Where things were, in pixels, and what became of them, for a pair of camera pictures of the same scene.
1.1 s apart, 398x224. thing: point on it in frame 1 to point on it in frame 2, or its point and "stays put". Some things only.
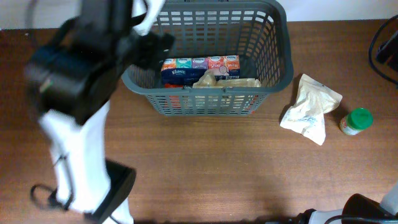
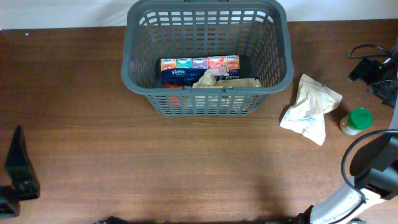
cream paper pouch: (307, 116) stays put
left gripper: (154, 50) to (18, 191)
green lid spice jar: (356, 121) stays put
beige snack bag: (209, 80) stays put
